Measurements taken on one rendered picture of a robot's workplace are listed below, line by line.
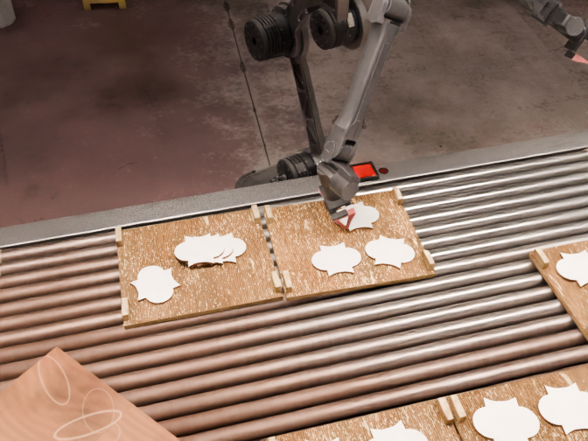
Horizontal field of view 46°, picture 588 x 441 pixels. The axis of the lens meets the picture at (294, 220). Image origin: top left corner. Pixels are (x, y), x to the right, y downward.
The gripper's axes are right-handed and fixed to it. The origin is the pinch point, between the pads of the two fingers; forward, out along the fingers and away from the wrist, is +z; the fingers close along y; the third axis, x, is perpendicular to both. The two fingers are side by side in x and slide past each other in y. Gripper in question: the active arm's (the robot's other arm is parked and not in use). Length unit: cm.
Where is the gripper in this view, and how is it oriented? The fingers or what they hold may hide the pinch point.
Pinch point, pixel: (340, 214)
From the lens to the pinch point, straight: 200.7
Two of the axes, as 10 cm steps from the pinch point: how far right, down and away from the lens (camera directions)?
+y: -2.8, -6.7, 6.9
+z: 2.4, 6.5, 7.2
